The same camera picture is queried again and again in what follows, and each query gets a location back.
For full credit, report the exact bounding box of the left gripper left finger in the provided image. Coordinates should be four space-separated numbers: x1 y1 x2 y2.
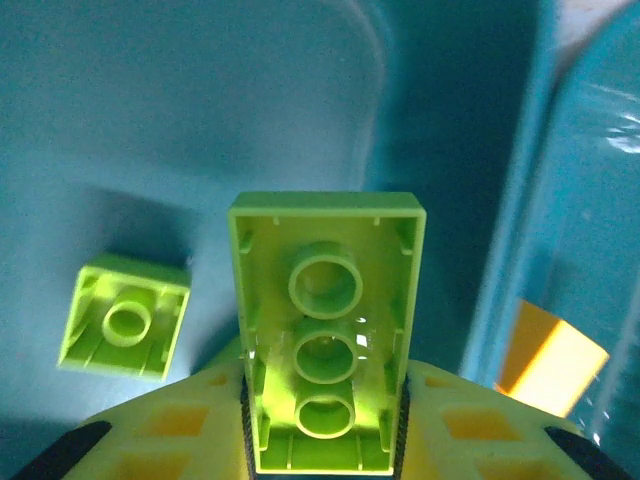
0 339 251 480

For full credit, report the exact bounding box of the teal plastic container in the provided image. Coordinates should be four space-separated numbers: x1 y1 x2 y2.
459 0 640 451
0 0 551 451

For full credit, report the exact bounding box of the small green lego brick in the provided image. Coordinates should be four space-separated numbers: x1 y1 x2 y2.
55 252 193 382

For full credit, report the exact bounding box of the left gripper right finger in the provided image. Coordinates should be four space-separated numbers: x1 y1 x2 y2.
399 357 640 480

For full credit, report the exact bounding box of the long green lego brick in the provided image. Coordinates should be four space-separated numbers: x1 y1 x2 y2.
225 191 428 474

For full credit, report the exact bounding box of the orange lego brick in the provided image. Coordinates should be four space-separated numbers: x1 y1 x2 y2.
493 298 611 416

